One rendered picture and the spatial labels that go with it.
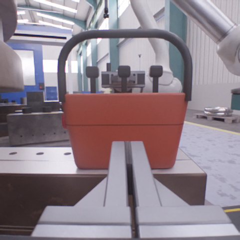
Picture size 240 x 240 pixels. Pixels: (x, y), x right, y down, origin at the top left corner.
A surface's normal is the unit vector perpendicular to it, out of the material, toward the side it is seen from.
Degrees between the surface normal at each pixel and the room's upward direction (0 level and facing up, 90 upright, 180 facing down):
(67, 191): 90
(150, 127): 97
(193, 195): 90
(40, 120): 90
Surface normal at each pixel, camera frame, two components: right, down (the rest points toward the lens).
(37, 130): 0.37, 0.14
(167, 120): -0.01, 0.27
